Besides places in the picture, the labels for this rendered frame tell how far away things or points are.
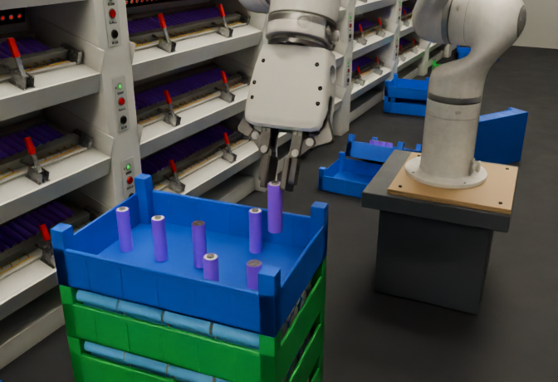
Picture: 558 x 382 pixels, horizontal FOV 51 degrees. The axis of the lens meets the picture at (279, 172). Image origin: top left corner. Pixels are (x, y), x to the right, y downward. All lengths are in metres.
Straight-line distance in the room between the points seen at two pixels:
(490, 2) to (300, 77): 0.68
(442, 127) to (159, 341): 0.83
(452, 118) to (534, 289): 0.51
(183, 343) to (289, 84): 0.34
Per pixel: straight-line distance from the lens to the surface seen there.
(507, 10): 1.29
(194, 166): 1.73
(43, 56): 1.29
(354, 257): 1.63
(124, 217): 0.83
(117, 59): 1.34
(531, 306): 1.54
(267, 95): 0.69
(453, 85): 1.32
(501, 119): 2.32
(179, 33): 1.62
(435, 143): 1.37
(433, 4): 1.28
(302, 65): 0.68
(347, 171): 2.19
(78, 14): 1.32
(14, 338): 1.36
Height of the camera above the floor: 0.81
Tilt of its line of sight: 22 degrees down
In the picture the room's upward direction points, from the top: straight up
